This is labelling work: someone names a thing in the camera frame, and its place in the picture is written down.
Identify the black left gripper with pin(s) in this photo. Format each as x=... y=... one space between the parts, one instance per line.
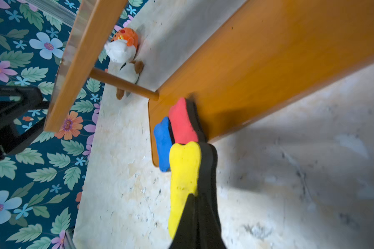
x=14 y=102

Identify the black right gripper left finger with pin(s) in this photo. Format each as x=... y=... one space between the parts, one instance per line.
x=187 y=236

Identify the white orange plush toy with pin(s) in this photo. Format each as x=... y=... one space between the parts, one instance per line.
x=123 y=46

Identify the red eraser shelf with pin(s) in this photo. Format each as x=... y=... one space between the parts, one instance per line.
x=185 y=123

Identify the brown white plush dog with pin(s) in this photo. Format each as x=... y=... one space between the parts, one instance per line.
x=130 y=71

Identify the blue eraser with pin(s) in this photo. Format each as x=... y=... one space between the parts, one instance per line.
x=164 y=141

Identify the yellow eraser shelf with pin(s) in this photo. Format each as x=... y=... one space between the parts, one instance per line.
x=193 y=171

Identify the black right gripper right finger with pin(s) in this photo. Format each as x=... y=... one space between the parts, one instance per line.
x=209 y=235

